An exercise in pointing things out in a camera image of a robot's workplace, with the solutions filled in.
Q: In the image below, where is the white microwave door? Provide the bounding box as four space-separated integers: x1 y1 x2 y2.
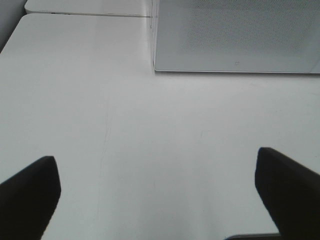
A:
153 0 320 74

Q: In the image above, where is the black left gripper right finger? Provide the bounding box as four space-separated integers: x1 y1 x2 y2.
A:
254 147 320 240

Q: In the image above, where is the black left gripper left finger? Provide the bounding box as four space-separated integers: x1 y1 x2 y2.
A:
0 156 62 240

